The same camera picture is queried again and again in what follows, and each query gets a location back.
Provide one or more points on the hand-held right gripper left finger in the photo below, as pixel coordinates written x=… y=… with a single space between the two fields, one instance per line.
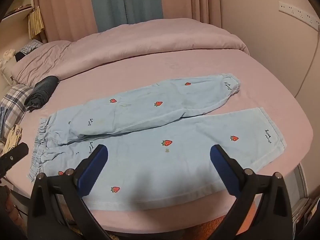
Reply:
x=96 y=163

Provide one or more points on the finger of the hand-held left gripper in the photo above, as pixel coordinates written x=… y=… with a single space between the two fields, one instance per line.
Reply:
x=15 y=156

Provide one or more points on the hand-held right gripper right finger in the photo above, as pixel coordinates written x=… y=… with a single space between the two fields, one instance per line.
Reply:
x=222 y=167

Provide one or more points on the light blue strawberry pants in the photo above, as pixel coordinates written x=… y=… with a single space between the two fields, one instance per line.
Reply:
x=150 y=160

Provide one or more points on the yellow printed cloth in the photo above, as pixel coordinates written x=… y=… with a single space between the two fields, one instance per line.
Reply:
x=13 y=135

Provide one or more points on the orange rug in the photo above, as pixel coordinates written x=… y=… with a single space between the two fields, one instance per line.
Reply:
x=247 y=217

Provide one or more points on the plaid cloth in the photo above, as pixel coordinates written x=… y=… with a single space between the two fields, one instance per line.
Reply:
x=15 y=97

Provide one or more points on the dark grey folded garment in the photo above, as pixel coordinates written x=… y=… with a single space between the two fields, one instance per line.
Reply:
x=42 y=90

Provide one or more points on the stack of books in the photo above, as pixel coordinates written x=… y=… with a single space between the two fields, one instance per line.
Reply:
x=306 y=211

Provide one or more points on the white plush toy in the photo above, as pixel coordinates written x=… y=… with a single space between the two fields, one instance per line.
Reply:
x=7 y=56

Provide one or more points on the pink bed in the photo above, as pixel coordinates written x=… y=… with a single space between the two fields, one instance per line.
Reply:
x=200 y=60

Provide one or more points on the blue checked cloth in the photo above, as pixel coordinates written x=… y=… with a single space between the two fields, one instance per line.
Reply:
x=31 y=46

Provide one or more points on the yellow tassel fringe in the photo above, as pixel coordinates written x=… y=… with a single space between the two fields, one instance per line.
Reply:
x=36 y=22

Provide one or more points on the pink duvet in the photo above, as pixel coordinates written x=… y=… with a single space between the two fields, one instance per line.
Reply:
x=150 y=37

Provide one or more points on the teal curtain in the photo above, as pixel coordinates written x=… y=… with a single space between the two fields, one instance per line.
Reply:
x=125 y=0

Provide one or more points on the white power strip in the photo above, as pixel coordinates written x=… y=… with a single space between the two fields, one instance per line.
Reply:
x=298 y=12

